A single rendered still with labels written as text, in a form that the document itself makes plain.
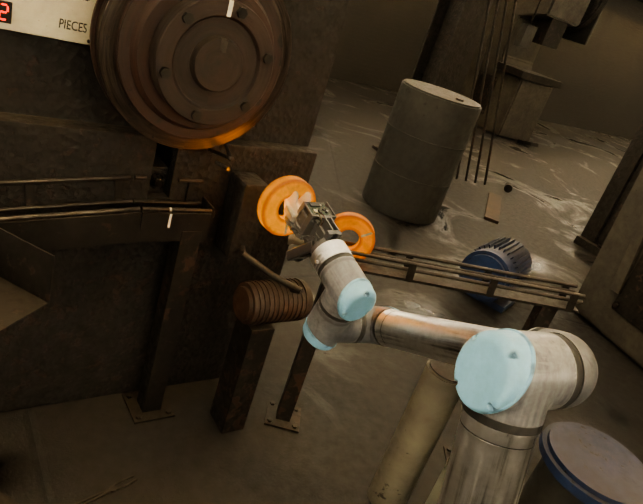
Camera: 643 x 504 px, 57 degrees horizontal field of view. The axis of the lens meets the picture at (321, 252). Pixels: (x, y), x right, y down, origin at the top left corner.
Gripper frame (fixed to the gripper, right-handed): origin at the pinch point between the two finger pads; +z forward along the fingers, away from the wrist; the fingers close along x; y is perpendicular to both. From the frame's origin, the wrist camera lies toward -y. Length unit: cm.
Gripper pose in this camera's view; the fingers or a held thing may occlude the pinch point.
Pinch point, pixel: (289, 199)
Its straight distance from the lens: 148.6
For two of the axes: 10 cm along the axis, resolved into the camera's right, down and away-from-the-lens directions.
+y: 4.3, -6.9, -5.8
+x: -8.0, 0.1, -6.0
